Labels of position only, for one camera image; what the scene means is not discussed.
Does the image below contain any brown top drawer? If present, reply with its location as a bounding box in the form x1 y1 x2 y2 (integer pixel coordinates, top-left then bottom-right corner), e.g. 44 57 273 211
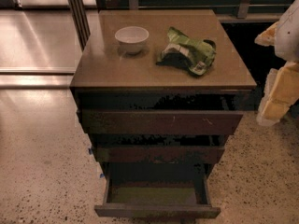
78 109 243 135

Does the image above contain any brown bottom drawer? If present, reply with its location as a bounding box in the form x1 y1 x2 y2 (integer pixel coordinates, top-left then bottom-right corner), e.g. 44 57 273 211
94 176 221 220

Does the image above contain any brown drawer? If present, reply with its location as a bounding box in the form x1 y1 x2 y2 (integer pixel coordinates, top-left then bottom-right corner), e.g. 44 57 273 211
93 146 225 164
78 109 243 135
94 176 221 220

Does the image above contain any crumpled green chip bag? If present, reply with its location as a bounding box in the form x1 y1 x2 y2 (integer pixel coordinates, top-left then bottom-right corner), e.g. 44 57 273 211
156 27 216 76

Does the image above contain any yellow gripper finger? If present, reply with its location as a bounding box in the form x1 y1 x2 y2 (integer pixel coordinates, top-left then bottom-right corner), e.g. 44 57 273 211
254 22 278 47

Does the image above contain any brown middle drawer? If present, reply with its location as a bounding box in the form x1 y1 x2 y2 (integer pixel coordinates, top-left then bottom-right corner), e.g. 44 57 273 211
93 146 225 164

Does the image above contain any brown wooden drawer cabinet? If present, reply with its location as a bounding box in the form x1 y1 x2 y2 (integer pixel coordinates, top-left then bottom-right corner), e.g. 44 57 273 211
70 11 256 180

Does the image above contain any blue tape piece upper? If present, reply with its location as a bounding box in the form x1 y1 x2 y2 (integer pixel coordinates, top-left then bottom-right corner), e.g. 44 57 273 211
88 148 93 155

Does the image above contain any metal railing frame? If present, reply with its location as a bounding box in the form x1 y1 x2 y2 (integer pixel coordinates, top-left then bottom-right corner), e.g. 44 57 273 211
95 0 295 45

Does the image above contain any white bowl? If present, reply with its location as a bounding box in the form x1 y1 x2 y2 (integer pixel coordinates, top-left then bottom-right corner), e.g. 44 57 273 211
115 26 150 54

